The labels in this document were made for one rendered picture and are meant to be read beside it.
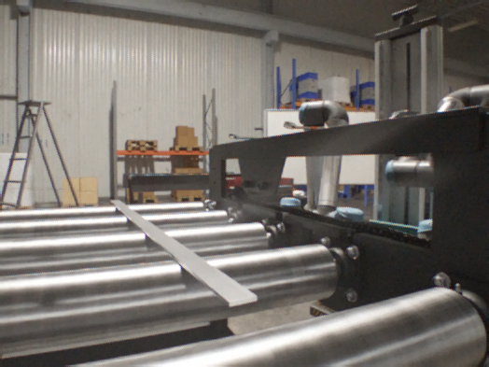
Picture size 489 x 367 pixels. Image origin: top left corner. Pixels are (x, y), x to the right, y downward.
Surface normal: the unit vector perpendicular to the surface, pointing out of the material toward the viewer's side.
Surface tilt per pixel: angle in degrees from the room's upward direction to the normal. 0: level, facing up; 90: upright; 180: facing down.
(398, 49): 90
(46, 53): 90
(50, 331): 98
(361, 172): 90
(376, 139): 90
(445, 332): 53
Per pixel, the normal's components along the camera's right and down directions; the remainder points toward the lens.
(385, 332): 0.24, -0.77
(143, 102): 0.40, 0.05
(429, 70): -0.82, 0.04
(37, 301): 0.33, -0.55
